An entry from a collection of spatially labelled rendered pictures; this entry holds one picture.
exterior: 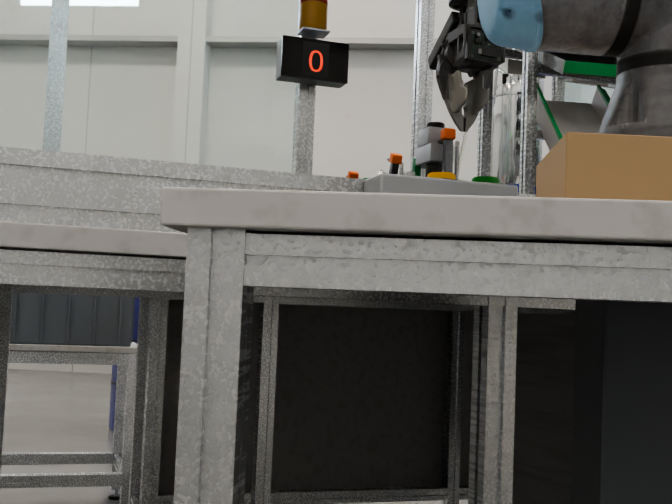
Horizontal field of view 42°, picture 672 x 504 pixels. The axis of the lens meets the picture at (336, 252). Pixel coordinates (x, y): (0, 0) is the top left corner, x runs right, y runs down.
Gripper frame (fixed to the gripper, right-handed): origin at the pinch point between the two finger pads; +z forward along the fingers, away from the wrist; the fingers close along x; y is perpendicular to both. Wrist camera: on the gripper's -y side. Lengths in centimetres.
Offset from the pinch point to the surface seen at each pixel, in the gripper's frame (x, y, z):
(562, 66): 20.1, -3.2, -12.7
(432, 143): -2.0, -6.7, 2.1
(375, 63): 260, -754, -237
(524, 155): 18.9, -13.1, 1.2
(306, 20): -20.8, -19.7, -19.9
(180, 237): -46, 16, 22
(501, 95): 54, -87, -30
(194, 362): -50, 58, 35
